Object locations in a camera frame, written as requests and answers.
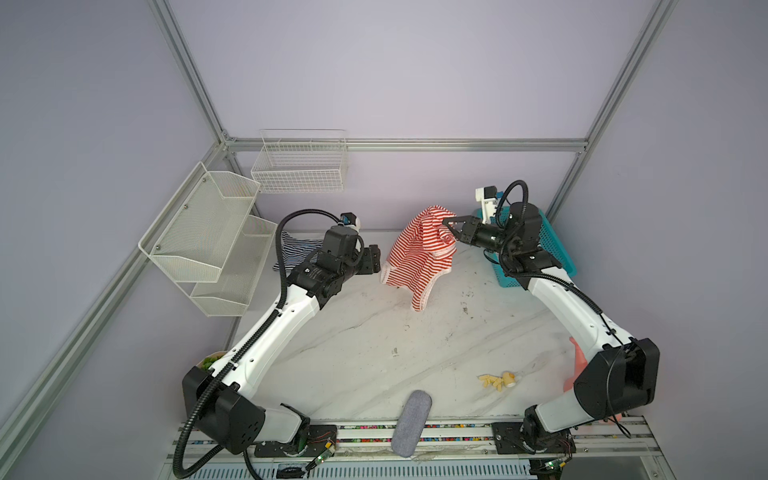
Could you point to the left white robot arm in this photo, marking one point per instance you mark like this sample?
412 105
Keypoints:
220 399

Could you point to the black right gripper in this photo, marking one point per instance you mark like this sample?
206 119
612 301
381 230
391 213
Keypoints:
462 221

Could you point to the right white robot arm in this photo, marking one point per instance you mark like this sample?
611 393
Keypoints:
621 370

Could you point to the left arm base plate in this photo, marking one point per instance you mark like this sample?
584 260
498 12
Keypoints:
315 439

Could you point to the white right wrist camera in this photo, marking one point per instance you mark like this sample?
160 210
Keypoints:
488 199

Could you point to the red white striped tank top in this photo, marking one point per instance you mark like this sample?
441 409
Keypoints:
422 253

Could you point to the blue white striped tank top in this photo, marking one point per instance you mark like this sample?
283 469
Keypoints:
294 251

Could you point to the grey fabric pouch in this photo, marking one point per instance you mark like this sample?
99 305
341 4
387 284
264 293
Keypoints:
411 423

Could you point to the horizontal aluminium frame bar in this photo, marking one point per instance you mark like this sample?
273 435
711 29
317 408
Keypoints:
425 145

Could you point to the teal plastic basket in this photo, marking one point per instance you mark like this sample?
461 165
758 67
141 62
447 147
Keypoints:
555 252

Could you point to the white wire wall basket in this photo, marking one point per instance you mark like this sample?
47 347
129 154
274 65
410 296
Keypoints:
301 161

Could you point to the pink watering can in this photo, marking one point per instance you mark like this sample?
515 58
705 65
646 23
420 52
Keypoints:
580 363

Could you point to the green potted plant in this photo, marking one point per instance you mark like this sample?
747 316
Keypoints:
207 363

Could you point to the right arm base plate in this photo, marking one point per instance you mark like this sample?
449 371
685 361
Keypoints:
519 438

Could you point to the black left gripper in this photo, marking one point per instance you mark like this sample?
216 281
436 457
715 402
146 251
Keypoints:
370 263

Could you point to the white mesh wall shelf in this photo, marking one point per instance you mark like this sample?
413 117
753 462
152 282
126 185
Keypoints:
210 243

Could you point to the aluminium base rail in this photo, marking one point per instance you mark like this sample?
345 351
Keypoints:
456 439

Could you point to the aluminium frame corner post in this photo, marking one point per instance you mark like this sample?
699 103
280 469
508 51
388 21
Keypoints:
172 33

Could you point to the yellow toy giraffe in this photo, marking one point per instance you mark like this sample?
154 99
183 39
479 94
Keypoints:
505 380

